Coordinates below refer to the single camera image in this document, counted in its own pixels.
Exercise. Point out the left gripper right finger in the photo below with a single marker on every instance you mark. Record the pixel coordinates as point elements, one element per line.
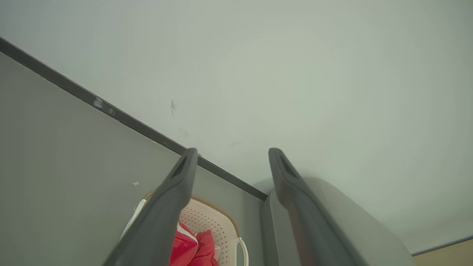
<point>310,229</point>

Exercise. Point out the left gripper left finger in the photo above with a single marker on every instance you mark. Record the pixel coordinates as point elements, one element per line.
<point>159,225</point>

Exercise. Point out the red garment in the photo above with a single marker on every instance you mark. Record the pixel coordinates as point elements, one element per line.
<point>192,251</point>

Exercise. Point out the grey fabric sofa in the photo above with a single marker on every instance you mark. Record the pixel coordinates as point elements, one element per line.
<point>369,236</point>

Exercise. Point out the cream perforated laundry basket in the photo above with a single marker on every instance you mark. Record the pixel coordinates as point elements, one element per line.
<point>210,221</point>

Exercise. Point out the dark wall baseboard strip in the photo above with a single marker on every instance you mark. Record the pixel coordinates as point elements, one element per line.
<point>55,77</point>
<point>443,245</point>

